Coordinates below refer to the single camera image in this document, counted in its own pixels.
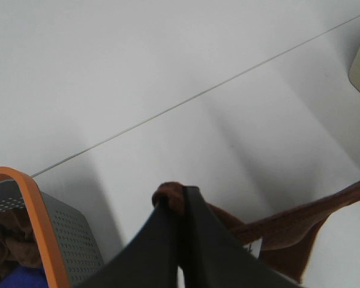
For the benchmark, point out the brown cloth in basket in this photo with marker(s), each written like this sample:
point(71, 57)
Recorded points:
point(18, 245)

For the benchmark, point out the blue cloth in basket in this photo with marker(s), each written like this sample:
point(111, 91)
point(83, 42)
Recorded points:
point(23, 277)

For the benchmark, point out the brown towel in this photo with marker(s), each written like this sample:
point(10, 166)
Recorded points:
point(283, 242)

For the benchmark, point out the grey perforated basket orange rim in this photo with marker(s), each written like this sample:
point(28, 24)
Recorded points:
point(67, 247)

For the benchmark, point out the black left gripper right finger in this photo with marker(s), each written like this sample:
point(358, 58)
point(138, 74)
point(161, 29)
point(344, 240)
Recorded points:
point(214, 257)

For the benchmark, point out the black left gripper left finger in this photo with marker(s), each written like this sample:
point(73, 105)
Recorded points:
point(150, 259)

